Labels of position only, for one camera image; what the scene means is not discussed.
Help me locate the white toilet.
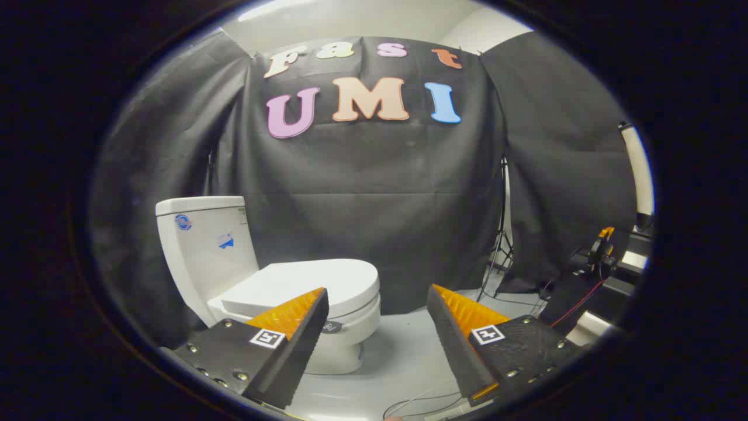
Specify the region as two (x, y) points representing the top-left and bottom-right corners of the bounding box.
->
(155, 196), (382, 375)

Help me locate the black backdrop cloth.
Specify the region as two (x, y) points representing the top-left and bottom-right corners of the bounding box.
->
(91, 29), (639, 351)

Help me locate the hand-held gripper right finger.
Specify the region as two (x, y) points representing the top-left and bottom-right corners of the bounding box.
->
(427, 284), (585, 407)

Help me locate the white toilet seat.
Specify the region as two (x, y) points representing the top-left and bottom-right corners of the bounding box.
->
(207, 291), (382, 335)

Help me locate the black equipment case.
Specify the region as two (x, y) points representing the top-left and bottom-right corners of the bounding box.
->
(538, 228), (650, 347)

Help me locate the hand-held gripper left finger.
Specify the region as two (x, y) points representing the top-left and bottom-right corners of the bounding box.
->
(169, 287), (330, 410)

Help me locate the red cable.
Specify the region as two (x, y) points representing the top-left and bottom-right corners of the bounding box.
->
(549, 279), (604, 328)

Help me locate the black and orange device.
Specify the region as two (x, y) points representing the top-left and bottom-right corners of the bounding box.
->
(581, 226), (617, 278)

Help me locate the black tripod stand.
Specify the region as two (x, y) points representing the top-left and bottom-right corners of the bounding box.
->
(476, 157), (516, 303)

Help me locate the white toilet lid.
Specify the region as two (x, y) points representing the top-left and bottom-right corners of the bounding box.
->
(222, 259), (380, 320)

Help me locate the white toilet tank cover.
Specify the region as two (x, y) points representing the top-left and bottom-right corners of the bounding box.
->
(155, 196), (246, 216)

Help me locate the white upright panel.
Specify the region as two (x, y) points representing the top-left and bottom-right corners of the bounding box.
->
(619, 122), (655, 217)

